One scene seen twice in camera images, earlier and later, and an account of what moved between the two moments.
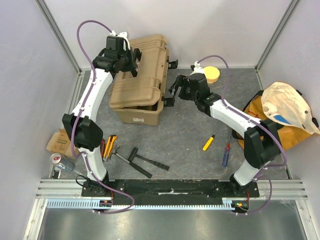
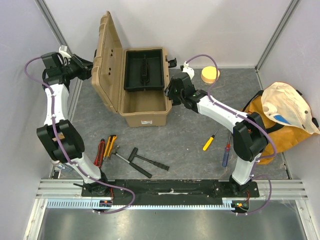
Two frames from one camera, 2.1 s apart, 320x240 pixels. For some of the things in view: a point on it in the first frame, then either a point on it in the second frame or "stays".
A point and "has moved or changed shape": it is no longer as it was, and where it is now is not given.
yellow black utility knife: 109,147 stays
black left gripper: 132,65 to 85,73
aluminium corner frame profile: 59,33 stays
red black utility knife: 102,147 stays
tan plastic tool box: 138,100 has moved or changed shape
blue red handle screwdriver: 226,153 stays
